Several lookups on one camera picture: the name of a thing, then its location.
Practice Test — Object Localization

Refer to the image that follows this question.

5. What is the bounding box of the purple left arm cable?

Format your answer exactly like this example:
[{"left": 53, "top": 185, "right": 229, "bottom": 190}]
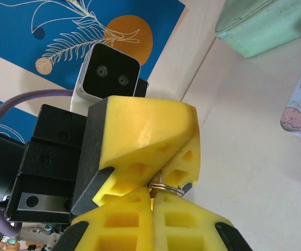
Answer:
[{"left": 0, "top": 88, "right": 76, "bottom": 236}]

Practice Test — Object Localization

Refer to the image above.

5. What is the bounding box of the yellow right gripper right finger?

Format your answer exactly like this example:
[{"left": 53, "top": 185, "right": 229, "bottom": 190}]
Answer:
[{"left": 153, "top": 190, "right": 253, "bottom": 251}]

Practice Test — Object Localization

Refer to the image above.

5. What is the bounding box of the silver key ring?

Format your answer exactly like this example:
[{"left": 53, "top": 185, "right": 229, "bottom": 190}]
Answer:
[{"left": 147, "top": 182, "right": 186, "bottom": 196}]

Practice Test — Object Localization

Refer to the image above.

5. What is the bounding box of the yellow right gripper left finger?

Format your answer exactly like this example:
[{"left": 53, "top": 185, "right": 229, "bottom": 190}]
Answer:
[{"left": 53, "top": 186, "right": 156, "bottom": 251}]

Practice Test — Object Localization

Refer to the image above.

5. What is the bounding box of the mint green zip case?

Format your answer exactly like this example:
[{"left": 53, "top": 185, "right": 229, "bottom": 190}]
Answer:
[{"left": 215, "top": 0, "right": 301, "bottom": 59}]

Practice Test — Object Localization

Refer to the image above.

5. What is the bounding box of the blue patterned wall panel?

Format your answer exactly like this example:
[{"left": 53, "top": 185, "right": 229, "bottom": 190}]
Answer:
[
  {"left": 0, "top": 0, "right": 187, "bottom": 82},
  {"left": 0, "top": 94, "right": 38, "bottom": 146}
]

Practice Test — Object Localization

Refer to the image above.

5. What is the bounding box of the brass key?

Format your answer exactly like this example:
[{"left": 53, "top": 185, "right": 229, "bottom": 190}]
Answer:
[{"left": 149, "top": 171, "right": 165, "bottom": 210}]

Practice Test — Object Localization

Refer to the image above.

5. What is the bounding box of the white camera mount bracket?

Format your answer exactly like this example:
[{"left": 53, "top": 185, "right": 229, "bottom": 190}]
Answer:
[{"left": 71, "top": 88, "right": 107, "bottom": 116}]

